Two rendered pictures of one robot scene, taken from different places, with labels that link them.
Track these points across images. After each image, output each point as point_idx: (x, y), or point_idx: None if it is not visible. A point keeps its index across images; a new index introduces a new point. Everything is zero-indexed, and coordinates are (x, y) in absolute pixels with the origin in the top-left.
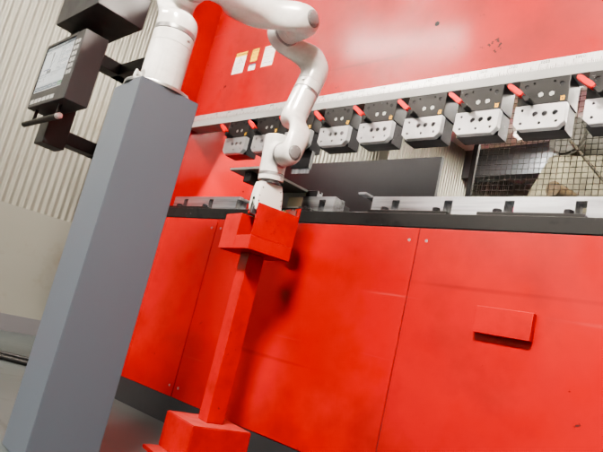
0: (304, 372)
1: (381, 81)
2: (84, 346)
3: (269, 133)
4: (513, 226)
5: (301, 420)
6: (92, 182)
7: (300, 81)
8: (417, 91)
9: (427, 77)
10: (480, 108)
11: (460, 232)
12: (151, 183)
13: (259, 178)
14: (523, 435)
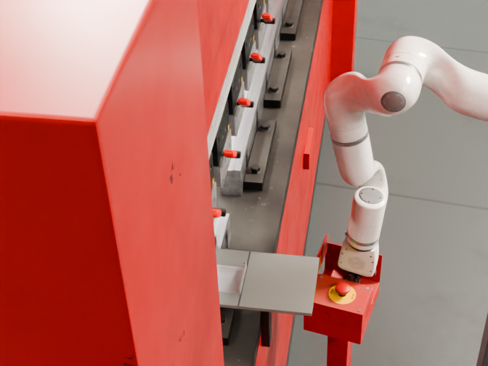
0: (283, 332)
1: (233, 43)
2: None
3: (385, 199)
4: (306, 90)
5: (285, 352)
6: None
7: (367, 125)
8: (245, 29)
9: (246, 7)
10: (261, 12)
11: (301, 123)
12: None
13: (377, 242)
14: (307, 186)
